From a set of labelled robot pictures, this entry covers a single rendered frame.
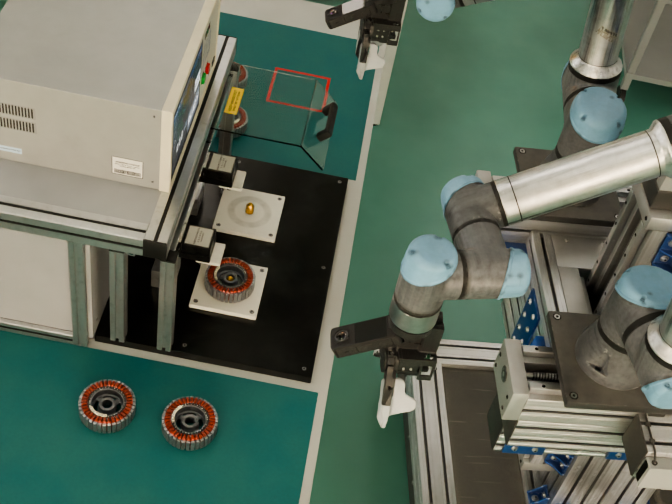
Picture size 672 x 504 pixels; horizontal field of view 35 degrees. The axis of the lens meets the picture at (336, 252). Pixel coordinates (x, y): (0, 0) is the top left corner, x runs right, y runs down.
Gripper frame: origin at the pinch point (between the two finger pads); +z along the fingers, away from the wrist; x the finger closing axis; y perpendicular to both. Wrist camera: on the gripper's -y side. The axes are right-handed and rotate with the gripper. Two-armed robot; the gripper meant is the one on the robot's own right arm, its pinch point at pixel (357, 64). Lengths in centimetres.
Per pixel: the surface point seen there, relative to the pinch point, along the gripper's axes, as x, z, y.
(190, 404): -69, 37, -31
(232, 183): -15.0, 26.2, -25.5
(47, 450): -80, 40, -57
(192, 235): -35, 23, -33
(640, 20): 183, 97, 145
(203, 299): -41, 37, -30
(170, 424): -75, 37, -34
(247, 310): -43, 37, -20
